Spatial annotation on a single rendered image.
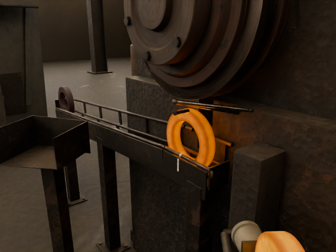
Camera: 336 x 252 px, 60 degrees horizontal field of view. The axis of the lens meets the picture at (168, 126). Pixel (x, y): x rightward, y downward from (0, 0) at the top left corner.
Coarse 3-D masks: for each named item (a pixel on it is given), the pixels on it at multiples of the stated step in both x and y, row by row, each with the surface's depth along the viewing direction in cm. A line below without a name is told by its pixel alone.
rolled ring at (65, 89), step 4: (60, 88) 168; (64, 88) 164; (68, 88) 165; (60, 92) 170; (64, 92) 164; (68, 92) 163; (60, 96) 173; (64, 96) 175; (68, 96) 162; (72, 96) 164; (60, 100) 174; (64, 100) 175; (68, 100) 162; (72, 100) 163; (60, 104) 174; (64, 104) 175; (68, 104) 162; (72, 104) 164; (64, 108) 174; (68, 108) 164; (72, 108) 164; (72, 112) 166
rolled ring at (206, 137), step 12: (192, 108) 83; (168, 120) 89; (180, 120) 84; (192, 120) 79; (204, 120) 79; (168, 132) 90; (204, 132) 77; (168, 144) 91; (180, 144) 90; (204, 144) 77; (204, 156) 78
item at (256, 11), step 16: (256, 0) 55; (272, 0) 57; (256, 16) 56; (272, 16) 59; (256, 32) 57; (240, 48) 60; (256, 48) 61; (224, 64) 64; (240, 64) 61; (160, 80) 85; (208, 80) 69; (224, 80) 65; (176, 96) 80; (192, 96) 75
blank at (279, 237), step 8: (264, 232) 44; (272, 232) 43; (280, 232) 43; (264, 240) 44; (272, 240) 41; (280, 240) 40; (288, 240) 40; (296, 240) 40; (256, 248) 48; (264, 248) 44; (272, 248) 41; (280, 248) 39; (288, 248) 38; (296, 248) 38
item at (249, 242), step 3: (249, 240) 49; (252, 240) 49; (255, 240) 49; (243, 243) 49; (246, 243) 49; (249, 243) 49; (252, 243) 49; (255, 243) 49; (243, 246) 49; (246, 246) 49; (249, 246) 49; (252, 246) 49; (243, 249) 49; (246, 249) 49; (249, 249) 49; (252, 249) 49
